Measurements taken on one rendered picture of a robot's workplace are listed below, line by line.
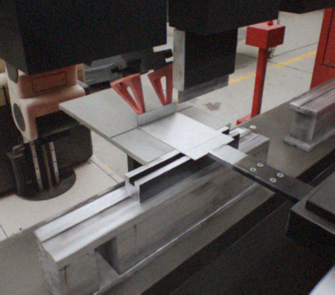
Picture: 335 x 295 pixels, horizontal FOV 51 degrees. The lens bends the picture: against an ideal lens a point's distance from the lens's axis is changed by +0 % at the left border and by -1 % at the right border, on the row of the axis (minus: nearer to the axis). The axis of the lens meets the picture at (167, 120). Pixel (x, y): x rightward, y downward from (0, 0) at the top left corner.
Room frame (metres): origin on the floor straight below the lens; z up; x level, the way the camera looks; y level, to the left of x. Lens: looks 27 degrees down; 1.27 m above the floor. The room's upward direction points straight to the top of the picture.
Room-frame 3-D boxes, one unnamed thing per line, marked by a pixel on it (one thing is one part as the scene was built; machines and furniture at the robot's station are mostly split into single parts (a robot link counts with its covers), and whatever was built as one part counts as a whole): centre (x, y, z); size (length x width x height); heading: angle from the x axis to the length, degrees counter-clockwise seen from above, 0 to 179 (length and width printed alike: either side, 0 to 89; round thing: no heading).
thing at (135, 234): (0.41, -0.01, 0.92); 0.39 x 0.06 x 0.10; 132
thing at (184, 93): (0.45, -0.05, 1.13); 0.10 x 0.02 x 0.10; 132
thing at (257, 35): (2.27, -0.63, 0.41); 0.25 x 0.20 x 0.83; 42
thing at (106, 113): (0.56, 0.05, 1.00); 0.26 x 0.18 x 0.01; 42
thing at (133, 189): (0.43, -0.03, 0.98); 0.20 x 0.03 x 0.03; 132
